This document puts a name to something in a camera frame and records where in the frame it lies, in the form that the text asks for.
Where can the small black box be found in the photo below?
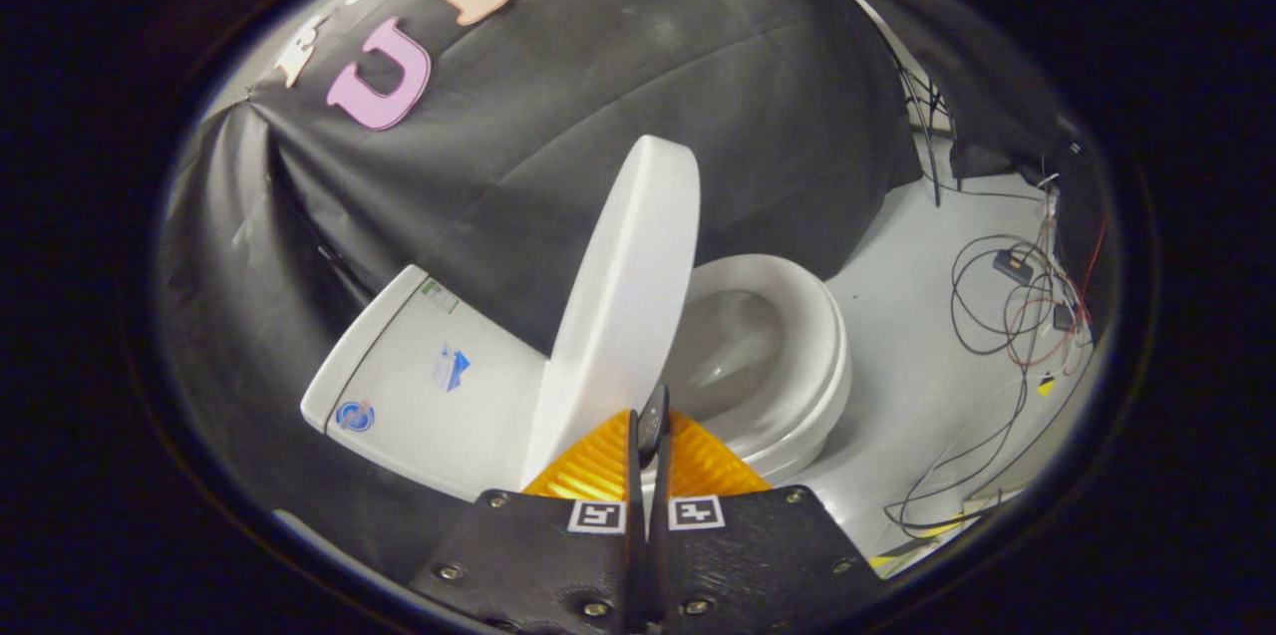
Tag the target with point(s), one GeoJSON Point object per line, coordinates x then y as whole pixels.
{"type": "Point", "coordinates": [1012, 265]}

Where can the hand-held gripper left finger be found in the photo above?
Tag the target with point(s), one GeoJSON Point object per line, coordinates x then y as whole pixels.
{"type": "Point", "coordinates": [538, 555]}

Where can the white toilet lid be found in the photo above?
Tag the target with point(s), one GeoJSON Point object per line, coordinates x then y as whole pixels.
{"type": "Point", "coordinates": [628, 296]}

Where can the white ceramic toilet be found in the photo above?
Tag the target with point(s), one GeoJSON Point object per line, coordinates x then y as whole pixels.
{"type": "Point", "coordinates": [419, 386]}

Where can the white toilet seat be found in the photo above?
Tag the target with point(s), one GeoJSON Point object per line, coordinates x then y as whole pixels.
{"type": "Point", "coordinates": [812, 316]}

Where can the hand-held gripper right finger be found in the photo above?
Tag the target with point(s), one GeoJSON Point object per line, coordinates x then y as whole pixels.
{"type": "Point", "coordinates": [758, 555]}

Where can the black backdrop cloth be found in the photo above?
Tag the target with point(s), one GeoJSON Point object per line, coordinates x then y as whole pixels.
{"type": "Point", "coordinates": [558, 137]}

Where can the yellow floor tape piece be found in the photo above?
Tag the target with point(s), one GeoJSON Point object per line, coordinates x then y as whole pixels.
{"type": "Point", "coordinates": [1045, 384]}

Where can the black round foam pull tab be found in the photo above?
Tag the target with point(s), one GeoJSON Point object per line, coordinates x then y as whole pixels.
{"type": "Point", "coordinates": [653, 421]}

